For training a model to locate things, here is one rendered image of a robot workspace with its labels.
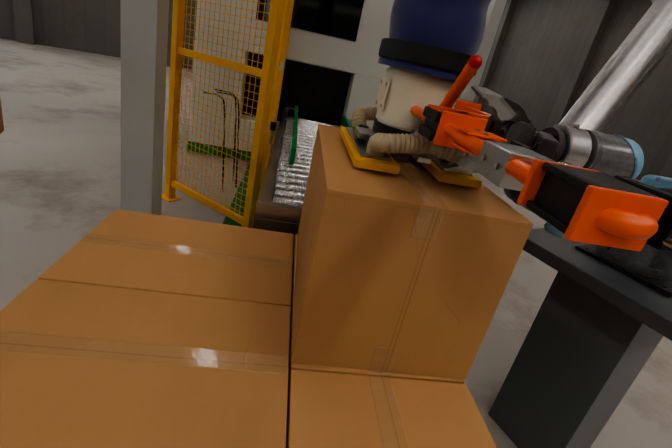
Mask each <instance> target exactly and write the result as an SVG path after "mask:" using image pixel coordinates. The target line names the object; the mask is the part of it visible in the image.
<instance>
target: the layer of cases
mask: <svg viewBox="0 0 672 448"><path fill-rule="evenodd" d="M293 240H294V242H293ZM297 240H298V234H295V237H294V234H291V233H284V232H277V231H270V230H263V229H255V228H248V227H241V226H234V225H227V224H220V223H213V222H205V221H198V220H191V219H184V218H177V217H170V216H162V215H155V214H148V213H141V212H134V211H127V210H120V209H115V210H114V211H113V212H112V213H111V214H110V215H109V216H108V217H106V218H105V219H104V220H103V221H102V222H101V223H100V224H98V225H97V226H96V227H95V228H94V229H93V230H92V231H90V232H89V233H88V234H87V235H86V236H85V237H84V238H83V239H81V240H80V241H79V242H78V243H77V244H76V245H75V246H73V247H72V248H71V249H70V250H69V251H68V252H67V253H65V254H64V255H63V256H62V257H61V258H60V259H59V260H58V261H56V262H55V263H54V264H53V265H52V266H51V267H50V268H48V269H47V270H46V271H45V272H44V273H43V274H42V275H40V276H39V278H38V279H36V280H35V281H34V282H33V283H31V284H30V285H29V286H28V287H27V288H26V289H25V290H23V291H22V292H21V293H20V294H19V295H18V296H17V297H15V298H14V299H13V300H12V301H11V302H10V303H9V304H8V305H6V306H5V307H4V308H3V309H2V310H1V311H0V448H497V446H496V444H495V442H494V440H493V438H492V436H491V434H490V432H489V430H488V428H487V426H486V424H485V422H484V420H483V418H482V416H481V414H480V412H479V410H478V408H477V406H476V403H475V401H474V399H473V397H472V395H471V393H470V391H469V389H468V387H467V385H466V384H464V380H463V379H453V378H443V377H433V376H423V375H413V374H403V373H393V372H383V371H373V370H363V369H354V368H344V367H334V366H324V365H314V364H304V363H294V362H291V345H292V328H293V310H294V292H295V275H296V257H297Z"/></svg>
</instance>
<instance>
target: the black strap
mask: <svg viewBox="0 0 672 448"><path fill-rule="evenodd" d="M378 55H379V57H386V58H391V59H396V60H401V61H405V62H410V63H415V64H419V65H424V66H429V67H433V68H438V69H442V70H447V71H451V72H455V73H459V74H460V73H461V71H462V70H463V68H464V67H465V65H466V64H467V62H468V60H469V58H470V57H471V55H468V54H465V53H461V52H457V51H453V50H449V49H445V48H440V47H436V46H431V45H426V44H421V43H416V42H411V41H405V40H399V39H392V38H383V39H382V40H381V45H380V49H379V53H378Z"/></svg>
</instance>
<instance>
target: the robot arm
mask: <svg viewBox="0 0 672 448"><path fill-rule="evenodd" d="M652 3H653V4H652V5H651V7H650V8H649V9H648V10H647V12H646V13H645V14H644V16H643V17H642V18H641V19H640V21H639V22H638V23H637V25H636V26H635V27H634V28H633V30H632V31H631V32H630V33H629V35H628V36H627V37H626V39H625V40H624V41H623V42H622V44H621V45H620V46H619V47H618V49H617V50H616V51H615V53H614V54H613V55H612V56H611V58H610V59H609V60H608V62H607V63H606V64H605V65H604V67H603V68H602V69H601V70H600V72H599V73H598V74H597V76H596V77H595V78H594V79H593V81H592V82H591V83H590V85H589V86H588V87H587V88H586V90H585V91H584V92H583V93H582V95H581V96H580V97H579V99H578V100H577V101H576V102H575V104H574V105H573V106H572V108H571V109H570V110H569V111H568V113H567V114H566V115H565V116H564V118H563V119H562V120H561V122H560V123H559V124H558V125H555V126H553V127H547V128H545V129H543V130H542V131H538V132H537V131H536V129H537V128H534V127H533V124H532V122H531V121H530V120H529V119H528V117H527V115H526V112H525V111H524V109H523V108H522V107H521V106H520V105H518V104H517V103H515V102H513V101H511V100H509V99H507V98H505V97H503V96H501V95H499V94H497V93H495V92H493V91H491V90H489V89H487V88H484V87H480V86H472V87H471V88H472V90H473V91H474V92H475V94H476V95H477V96H478V97H482V98H483V99H484V101H485V104H486V105H489V106H490V107H491V108H492V110H493V113H491V116H490V117H489V120H488V122H489V124H488V127H487V130H486V132H490V133H493V134H495V135H498V136H500V137H502V138H504V139H506V140H507V142H503V143H507V144H510V143H511V141H512V140H514V141H517V142H519V143H521V144H524V145H526V146H528V147H530V148H532V151H535V152H537V153H539V154H541V155H543V156H546V157H548V158H550V159H552V160H554V161H556V163H558V162H559V161H560V160H563V161H565V162H568V163H570V164H573V165H576V166H578V167H582V168H587V169H592V170H597V171H599V172H601V173H604V174H607V175H609V176H611V177H614V176H616V175H618V176H624V177H627V178H630V179H633V180H634V179H635V178H636V177H637V176H638V175H639V174H640V172H641V170H642V168H643V165H644V154H643V151H642V149H641V147H640V146H639V144H638V143H636V142H635V141H633V140H631V139H628V138H624V137H623V136H620V135H616V134H613V135H611V134H606V133H603V132H604V131H605V129H606V128H607V127H608V126H609V124H610V123H611V122H612V121H613V120H614V118H615V117H616V116H617V115H618V113H619V112H620V111H621V110H622V108H623V107H624V106H625V105H626V104H627V102H628V101H629V100H630V99H631V97H632V96H633V95H634V94H635V93H636V91H637V90H638V89H639V88H640V86H641V85H642V84H643V83H644V81H645V80H646V79H647V78H648V77H649V75H650V74H651V73H652V72H653V70H654V69H655V68H656V67H657V66H658V64H659V63H660V62H661V61H662V59H663V58H664V57H665V56H666V54H667V53H668V52H669V51H670V50H671V48H672V0H652ZM478 158H479V156H476V157H463V158H461V159H459V160H458V163H454V164H451V165H449V166H446V167H445V169H446V170H447V171H451V172H457V173H478V172H477V171H475V166H476V163H477V160H478ZM640 182H641V183H644V184H646V185H649V186H652V187H655V188H657V189H660V190H663V191H666V192H668V193H671V194H672V178H669V177H663V176H658V175H645V176H643V177H642V179H641V180H640ZM544 226H545V227H544V228H545V230H546V231H547V232H549V233H551V234H553V235H555V236H558V237H561V238H564V233H562V232H561V231H559V230H558V229H557V228H555V227H554V226H552V225H551V224H550V223H548V222H546V223H545V224H544ZM564 239H566V238H564ZM597 251H598V252H599V253H600V254H601V255H602V256H603V257H605V258H606V259H608V260H609V261H611V262H613V263H615V264H617V265H619V266H621V267H623V268H625V269H627V270H630V271H632V272H635V273H638V274H641V275H644V276H647V277H651V278H655V279H660V280H671V279H672V249H671V248H669V249H668V250H657V249H655V248H653V247H651V246H649V245H647V244H645V245H644V247H643V248H642V250H641V251H633V250H627V249H620V248H614V247H608V246H601V245H599V247H598V249H597Z"/></svg>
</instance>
